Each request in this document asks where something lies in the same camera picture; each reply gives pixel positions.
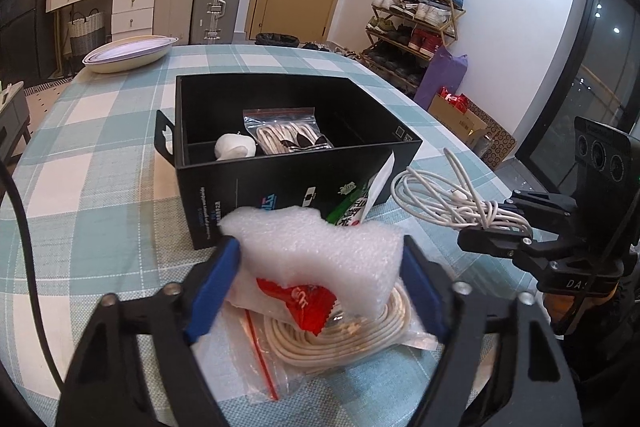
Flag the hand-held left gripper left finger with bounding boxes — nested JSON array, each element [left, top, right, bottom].
[[55, 234, 246, 427]]

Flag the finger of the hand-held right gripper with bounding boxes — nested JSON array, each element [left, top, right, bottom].
[[456, 226, 567, 274], [501, 189, 582, 229]]

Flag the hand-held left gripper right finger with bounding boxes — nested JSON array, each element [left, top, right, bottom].
[[399, 236, 587, 427]]

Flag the white charging cable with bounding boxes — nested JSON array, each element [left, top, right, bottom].
[[390, 148, 533, 230]]

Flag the red snack packet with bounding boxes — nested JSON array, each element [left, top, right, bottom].
[[255, 278, 341, 335]]

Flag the black cardboard box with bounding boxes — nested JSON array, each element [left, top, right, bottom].
[[155, 74, 423, 250]]

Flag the white foam piece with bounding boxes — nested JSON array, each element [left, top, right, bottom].
[[220, 206, 405, 315]]

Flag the green white medicine packet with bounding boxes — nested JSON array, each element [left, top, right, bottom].
[[327, 152, 396, 230]]

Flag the bagged white rope coil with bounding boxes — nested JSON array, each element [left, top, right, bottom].
[[192, 272, 441, 403]]

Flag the person's right forearm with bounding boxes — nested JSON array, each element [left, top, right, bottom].
[[565, 282, 640, 388]]

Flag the person's right hand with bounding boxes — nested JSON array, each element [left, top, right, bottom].
[[542, 291, 577, 324]]

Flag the brown dotted board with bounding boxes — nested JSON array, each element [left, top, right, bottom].
[[482, 117, 516, 168]]

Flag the brown cardboard box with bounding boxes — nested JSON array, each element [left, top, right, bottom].
[[429, 92, 488, 148]]

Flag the teal checked tablecloth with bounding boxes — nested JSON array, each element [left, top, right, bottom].
[[0, 42, 566, 427]]

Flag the red snack packets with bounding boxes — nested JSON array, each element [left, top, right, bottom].
[[437, 89, 468, 112]]

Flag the white rounded adapter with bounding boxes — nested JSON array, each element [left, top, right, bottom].
[[215, 133, 257, 162]]

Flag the black framed glass door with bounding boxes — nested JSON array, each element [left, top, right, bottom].
[[515, 0, 640, 188]]

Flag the purple bag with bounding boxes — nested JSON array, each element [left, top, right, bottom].
[[414, 47, 468, 110]]

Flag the wooden shoe rack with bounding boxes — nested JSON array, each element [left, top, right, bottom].
[[362, 0, 466, 95]]

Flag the group of assorted shoes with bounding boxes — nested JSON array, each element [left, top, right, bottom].
[[365, 0, 466, 90]]

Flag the white oval serving dish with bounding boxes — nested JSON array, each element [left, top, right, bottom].
[[82, 35, 179, 74]]

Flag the scattered loose shoes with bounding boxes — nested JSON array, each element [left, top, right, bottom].
[[300, 41, 361, 60]]

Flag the black trash bag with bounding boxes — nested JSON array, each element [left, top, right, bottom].
[[255, 33, 300, 48]]

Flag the grey low cabinet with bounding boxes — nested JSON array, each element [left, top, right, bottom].
[[0, 82, 31, 158]]

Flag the woven laundry basket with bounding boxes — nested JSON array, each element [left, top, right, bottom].
[[68, 7, 103, 58]]

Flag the silver suitcase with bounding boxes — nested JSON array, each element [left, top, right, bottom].
[[191, 0, 246, 45]]

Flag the beige suitcase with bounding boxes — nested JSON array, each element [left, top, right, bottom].
[[152, 0, 201, 45]]

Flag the white dresser with drawers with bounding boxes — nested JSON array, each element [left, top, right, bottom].
[[46, 0, 158, 48]]

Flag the zip bag with white cable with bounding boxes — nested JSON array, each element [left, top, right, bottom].
[[243, 107, 335, 156]]

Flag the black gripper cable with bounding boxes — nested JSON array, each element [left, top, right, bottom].
[[0, 162, 66, 388]]

